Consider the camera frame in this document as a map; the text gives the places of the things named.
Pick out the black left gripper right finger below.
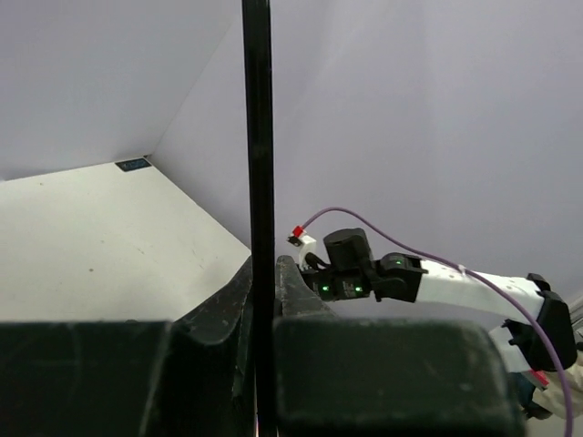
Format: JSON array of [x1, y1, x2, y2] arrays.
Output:
[[273, 256, 527, 436]]

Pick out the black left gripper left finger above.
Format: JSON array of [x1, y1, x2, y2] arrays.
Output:
[[1, 262, 255, 436]]

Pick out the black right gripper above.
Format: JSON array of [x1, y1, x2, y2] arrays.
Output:
[[298, 228, 374, 301]]

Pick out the black framed whiteboard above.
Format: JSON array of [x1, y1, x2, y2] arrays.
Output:
[[241, 1, 278, 436]]

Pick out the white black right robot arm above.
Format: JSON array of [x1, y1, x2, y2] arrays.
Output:
[[288, 227, 582, 419]]

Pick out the blue table label left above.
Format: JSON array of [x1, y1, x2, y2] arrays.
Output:
[[115, 158, 151, 172]]

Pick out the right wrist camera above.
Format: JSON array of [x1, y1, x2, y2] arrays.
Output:
[[287, 226, 317, 269]]

